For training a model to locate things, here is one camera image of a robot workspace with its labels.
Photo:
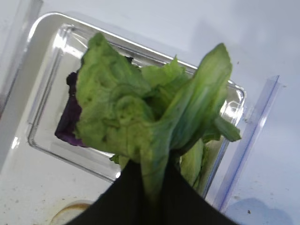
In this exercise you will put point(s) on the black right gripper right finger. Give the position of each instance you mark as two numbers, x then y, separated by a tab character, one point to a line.
179	204

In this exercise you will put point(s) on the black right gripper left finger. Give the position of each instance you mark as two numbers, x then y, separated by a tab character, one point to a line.
123	203

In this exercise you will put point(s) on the green lettuce leaf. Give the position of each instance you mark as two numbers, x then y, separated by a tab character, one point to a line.
93	89

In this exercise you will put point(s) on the green lettuce in container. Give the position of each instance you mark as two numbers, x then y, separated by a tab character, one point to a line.
158	110

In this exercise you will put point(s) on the bottom bun slice on tray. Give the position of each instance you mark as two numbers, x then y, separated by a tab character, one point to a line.
68	213

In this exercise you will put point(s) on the white metal tray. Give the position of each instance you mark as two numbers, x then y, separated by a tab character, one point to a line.
34	185

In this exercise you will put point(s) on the purple cabbage leaf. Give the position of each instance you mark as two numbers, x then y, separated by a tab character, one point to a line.
71	114

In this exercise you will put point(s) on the clear plastic container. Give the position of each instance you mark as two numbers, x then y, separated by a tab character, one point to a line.
63	57

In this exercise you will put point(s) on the clear rail right of tray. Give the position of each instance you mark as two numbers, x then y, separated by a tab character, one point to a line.
254	123

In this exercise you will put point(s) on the clear rail of tray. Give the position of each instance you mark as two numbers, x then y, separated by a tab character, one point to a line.
254	123
26	14

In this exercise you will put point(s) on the clear rail left of tray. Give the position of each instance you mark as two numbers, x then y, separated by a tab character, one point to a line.
26	14

